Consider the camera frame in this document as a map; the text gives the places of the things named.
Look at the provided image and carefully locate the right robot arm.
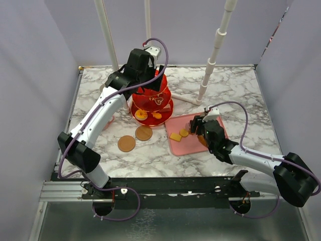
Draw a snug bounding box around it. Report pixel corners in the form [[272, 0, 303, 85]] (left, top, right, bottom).
[[188, 115, 318, 207]]

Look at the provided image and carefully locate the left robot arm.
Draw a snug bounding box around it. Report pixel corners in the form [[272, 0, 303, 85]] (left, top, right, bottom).
[[58, 46, 165, 198]]

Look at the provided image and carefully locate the white pvc pipe frame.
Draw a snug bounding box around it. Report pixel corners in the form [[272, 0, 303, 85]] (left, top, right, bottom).
[[94, 1, 237, 105]]

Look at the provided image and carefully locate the orange fish cookie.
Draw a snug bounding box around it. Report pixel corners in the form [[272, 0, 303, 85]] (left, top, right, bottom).
[[151, 112, 162, 119]]

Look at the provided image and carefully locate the wooden coaster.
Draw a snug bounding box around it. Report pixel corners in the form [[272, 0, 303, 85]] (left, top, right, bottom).
[[117, 135, 136, 152], [135, 126, 152, 141]]

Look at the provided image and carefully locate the red three-tier stand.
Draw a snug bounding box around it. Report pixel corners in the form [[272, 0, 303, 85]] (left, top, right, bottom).
[[130, 75, 174, 127]]

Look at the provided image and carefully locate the lower wooden coaster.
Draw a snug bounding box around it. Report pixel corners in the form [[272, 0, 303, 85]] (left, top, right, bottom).
[[117, 135, 136, 152]]

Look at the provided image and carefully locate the yellow donut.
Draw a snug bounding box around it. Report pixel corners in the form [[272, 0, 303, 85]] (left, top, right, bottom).
[[134, 109, 148, 121]]

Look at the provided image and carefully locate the pink cake slice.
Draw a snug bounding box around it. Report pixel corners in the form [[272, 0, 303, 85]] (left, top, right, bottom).
[[159, 104, 172, 113]]

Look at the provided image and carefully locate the left round biscuit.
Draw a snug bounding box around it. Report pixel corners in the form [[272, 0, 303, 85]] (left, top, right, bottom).
[[179, 129, 189, 138]]

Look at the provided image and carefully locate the pink mug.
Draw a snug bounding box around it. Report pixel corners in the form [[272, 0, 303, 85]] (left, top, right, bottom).
[[103, 116, 115, 131]]

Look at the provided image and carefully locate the brown croissant bread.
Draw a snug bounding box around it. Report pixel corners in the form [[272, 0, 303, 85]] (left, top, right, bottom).
[[198, 136, 207, 147]]

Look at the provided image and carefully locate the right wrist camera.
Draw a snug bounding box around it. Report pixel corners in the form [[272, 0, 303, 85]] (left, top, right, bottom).
[[202, 106, 220, 123]]

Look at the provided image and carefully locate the heart gingerbread cookie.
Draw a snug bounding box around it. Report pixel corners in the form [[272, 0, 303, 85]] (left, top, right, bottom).
[[154, 97, 164, 105]]

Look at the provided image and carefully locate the pink serving tray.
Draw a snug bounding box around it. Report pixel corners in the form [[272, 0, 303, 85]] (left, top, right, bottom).
[[165, 113, 228, 156]]

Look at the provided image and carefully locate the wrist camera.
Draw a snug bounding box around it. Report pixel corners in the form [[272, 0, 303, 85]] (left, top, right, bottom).
[[202, 106, 220, 123], [143, 46, 162, 65]]

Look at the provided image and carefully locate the rectangular yellow biscuit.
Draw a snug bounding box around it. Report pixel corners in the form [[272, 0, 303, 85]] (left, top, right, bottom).
[[170, 133, 182, 142]]

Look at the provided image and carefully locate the upper wooden coaster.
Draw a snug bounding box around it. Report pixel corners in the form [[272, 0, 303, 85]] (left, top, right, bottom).
[[135, 126, 152, 141]]

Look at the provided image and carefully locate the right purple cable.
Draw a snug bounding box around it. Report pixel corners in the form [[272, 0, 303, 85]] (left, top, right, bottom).
[[210, 101, 321, 219]]

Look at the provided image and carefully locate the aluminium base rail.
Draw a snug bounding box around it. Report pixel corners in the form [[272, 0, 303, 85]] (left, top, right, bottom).
[[40, 173, 280, 201]]

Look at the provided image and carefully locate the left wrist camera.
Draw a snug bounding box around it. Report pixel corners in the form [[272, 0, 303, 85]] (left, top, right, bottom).
[[143, 46, 162, 65]]

